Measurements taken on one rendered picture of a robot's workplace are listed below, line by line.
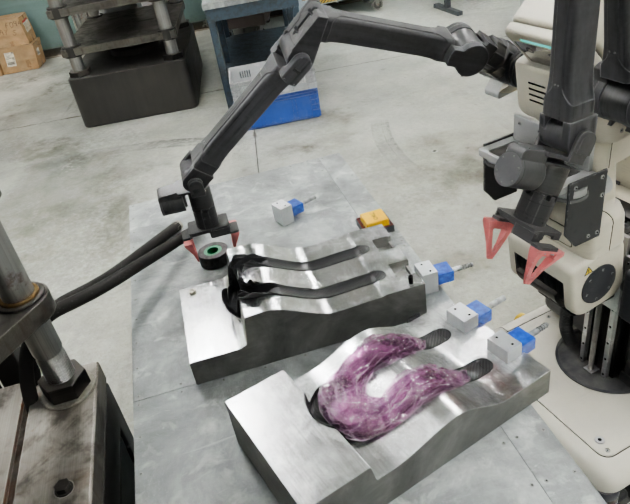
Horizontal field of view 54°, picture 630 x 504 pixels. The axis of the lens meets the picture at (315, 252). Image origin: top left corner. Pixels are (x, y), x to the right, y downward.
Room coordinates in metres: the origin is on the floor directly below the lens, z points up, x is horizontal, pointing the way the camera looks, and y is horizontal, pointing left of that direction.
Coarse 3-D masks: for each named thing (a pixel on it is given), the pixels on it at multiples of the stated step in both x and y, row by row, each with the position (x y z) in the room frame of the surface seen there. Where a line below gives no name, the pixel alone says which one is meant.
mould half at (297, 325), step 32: (288, 256) 1.18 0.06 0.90; (320, 256) 1.17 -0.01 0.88; (384, 256) 1.12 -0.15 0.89; (384, 288) 1.01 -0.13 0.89; (416, 288) 1.00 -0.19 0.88; (192, 320) 1.05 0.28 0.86; (224, 320) 1.03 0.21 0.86; (256, 320) 0.94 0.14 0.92; (288, 320) 0.95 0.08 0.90; (320, 320) 0.96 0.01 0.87; (352, 320) 0.97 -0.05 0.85; (384, 320) 0.98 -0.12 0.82; (192, 352) 0.95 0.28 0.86; (224, 352) 0.93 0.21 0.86; (256, 352) 0.94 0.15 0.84; (288, 352) 0.95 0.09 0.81
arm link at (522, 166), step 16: (512, 144) 0.88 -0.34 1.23; (528, 144) 0.90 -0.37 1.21; (544, 144) 0.93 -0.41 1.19; (576, 144) 0.86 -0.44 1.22; (592, 144) 0.87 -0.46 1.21; (512, 160) 0.87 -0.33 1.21; (528, 160) 0.86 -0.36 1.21; (544, 160) 0.87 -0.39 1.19; (576, 160) 0.86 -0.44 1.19; (496, 176) 0.88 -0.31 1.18; (512, 176) 0.85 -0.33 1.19; (528, 176) 0.84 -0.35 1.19; (544, 176) 0.86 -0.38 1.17
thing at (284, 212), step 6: (294, 198) 1.55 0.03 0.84; (312, 198) 1.55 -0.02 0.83; (276, 204) 1.51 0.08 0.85; (282, 204) 1.50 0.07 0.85; (288, 204) 1.50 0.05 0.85; (294, 204) 1.51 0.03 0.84; (300, 204) 1.51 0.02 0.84; (276, 210) 1.49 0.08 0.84; (282, 210) 1.48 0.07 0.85; (288, 210) 1.48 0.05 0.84; (294, 210) 1.50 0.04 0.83; (300, 210) 1.51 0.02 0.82; (276, 216) 1.50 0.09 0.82; (282, 216) 1.47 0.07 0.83; (288, 216) 1.48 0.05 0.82; (282, 222) 1.48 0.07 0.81; (288, 222) 1.48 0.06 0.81
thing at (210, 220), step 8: (200, 216) 1.34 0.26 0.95; (208, 216) 1.34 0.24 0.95; (216, 216) 1.35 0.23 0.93; (224, 216) 1.38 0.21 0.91; (192, 224) 1.37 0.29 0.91; (200, 224) 1.34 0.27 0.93; (208, 224) 1.33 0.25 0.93; (216, 224) 1.35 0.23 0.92; (224, 224) 1.34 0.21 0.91; (192, 232) 1.33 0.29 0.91; (200, 232) 1.33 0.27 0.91; (208, 232) 1.34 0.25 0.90
